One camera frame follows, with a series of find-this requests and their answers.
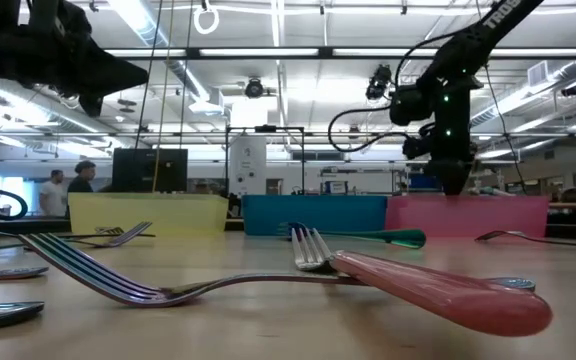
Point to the blue plastic bin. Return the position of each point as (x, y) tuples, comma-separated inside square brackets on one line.
[(348, 212)]

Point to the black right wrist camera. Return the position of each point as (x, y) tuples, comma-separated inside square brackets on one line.
[(415, 147)]

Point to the black ceiling camera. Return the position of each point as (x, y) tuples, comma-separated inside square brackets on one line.
[(379, 82)]

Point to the person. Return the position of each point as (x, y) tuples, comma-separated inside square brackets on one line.
[(82, 182), (53, 197)]

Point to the black monitor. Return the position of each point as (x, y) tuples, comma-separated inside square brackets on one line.
[(148, 170)]

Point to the blue storage crate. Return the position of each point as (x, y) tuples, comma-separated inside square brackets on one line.
[(423, 181)]

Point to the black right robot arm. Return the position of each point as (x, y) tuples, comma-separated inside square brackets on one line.
[(498, 20)]

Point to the yellow plastic bin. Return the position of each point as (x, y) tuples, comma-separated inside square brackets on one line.
[(168, 212)]

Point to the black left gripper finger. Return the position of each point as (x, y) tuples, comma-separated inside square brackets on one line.
[(93, 104), (113, 72)]

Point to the white cabinet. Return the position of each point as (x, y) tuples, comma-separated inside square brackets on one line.
[(248, 167)]

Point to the black overhead beam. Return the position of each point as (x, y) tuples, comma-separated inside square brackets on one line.
[(325, 52)]

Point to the pink red plastic bin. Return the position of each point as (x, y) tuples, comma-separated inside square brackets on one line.
[(493, 215)]

